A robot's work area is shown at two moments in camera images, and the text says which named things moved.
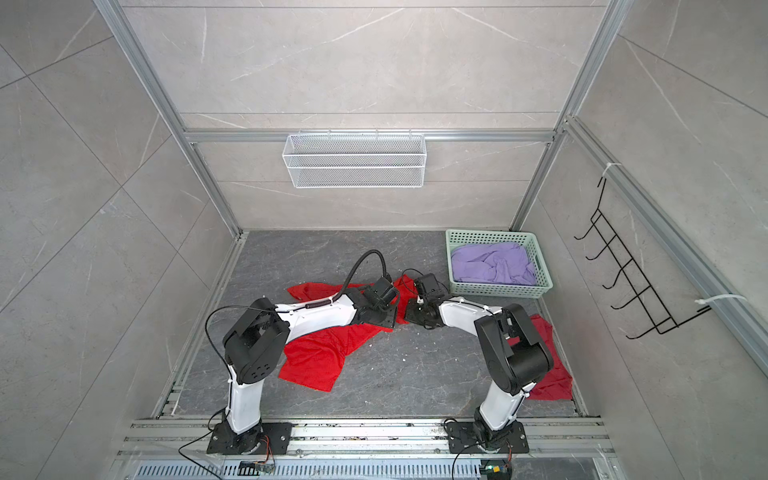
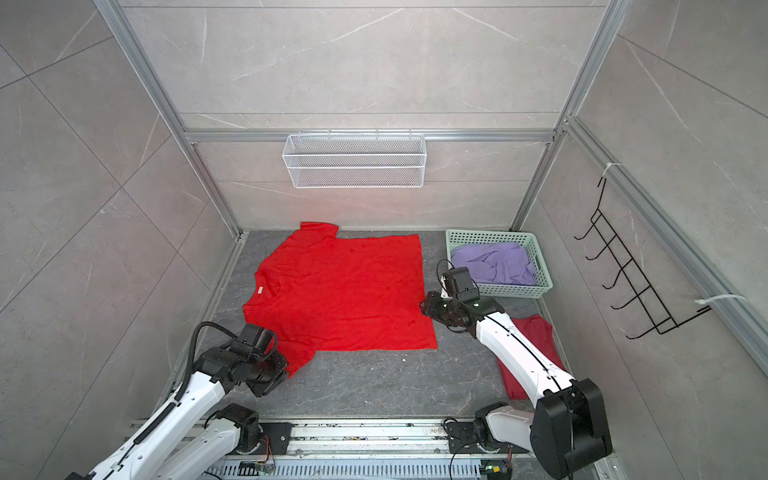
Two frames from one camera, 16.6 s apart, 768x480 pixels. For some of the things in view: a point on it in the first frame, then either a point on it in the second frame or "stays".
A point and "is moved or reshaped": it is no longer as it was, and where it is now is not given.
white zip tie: x=705 y=301 stays
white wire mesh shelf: x=355 y=161 stays
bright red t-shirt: x=313 y=360 is moved or reshaped
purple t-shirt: x=503 y=262 stays
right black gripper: x=410 y=315 to x=430 y=308
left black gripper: x=394 y=314 to x=279 y=356
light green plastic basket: x=492 y=262 stays
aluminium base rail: x=178 y=449 stays
